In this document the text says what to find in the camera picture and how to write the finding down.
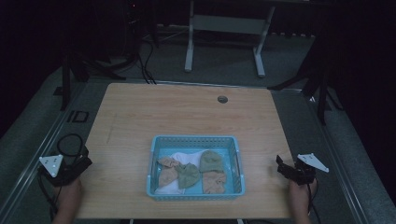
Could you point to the green sock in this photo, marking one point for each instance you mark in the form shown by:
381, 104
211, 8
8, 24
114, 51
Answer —
188, 175
211, 161

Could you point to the peach sock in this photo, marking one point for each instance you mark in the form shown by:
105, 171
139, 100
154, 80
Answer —
168, 175
213, 183

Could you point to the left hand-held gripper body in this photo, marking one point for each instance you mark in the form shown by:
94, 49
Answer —
63, 174

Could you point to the light blue plastic basket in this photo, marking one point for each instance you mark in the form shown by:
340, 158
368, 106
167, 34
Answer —
194, 143

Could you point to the person's left hand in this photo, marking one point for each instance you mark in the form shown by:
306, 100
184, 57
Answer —
69, 193

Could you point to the black metal stand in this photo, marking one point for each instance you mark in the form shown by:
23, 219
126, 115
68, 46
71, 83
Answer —
317, 81
77, 70

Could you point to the white metal table frame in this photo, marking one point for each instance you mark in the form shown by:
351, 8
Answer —
229, 24

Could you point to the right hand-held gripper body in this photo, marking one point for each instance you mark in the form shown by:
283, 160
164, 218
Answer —
303, 171

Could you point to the person's right hand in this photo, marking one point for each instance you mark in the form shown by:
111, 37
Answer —
299, 193

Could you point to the white cloth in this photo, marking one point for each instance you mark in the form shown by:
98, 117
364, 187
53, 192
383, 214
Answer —
190, 157

